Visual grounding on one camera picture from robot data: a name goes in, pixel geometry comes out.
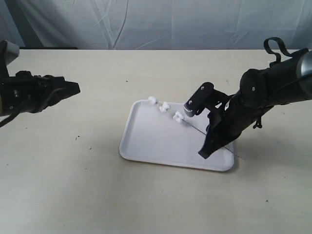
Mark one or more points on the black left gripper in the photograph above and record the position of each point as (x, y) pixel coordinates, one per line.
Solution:
(33, 93)

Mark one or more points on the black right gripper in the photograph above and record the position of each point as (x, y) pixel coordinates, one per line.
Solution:
(227, 124)

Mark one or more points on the thin metal skewer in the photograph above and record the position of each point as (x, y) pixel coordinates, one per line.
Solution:
(184, 123)

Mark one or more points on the white foam piece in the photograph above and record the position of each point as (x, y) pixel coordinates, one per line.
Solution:
(165, 107)
(178, 117)
(153, 100)

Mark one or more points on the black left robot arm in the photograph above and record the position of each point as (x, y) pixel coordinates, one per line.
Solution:
(8, 53)

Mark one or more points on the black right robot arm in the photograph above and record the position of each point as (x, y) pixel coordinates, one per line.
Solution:
(284, 82)

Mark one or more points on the white rectangular plastic tray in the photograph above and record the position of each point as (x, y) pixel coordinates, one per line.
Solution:
(153, 137)

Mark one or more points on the grey backdrop curtain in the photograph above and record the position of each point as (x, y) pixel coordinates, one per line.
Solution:
(155, 24)

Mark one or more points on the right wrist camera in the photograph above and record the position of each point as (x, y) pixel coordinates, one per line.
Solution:
(205, 97)

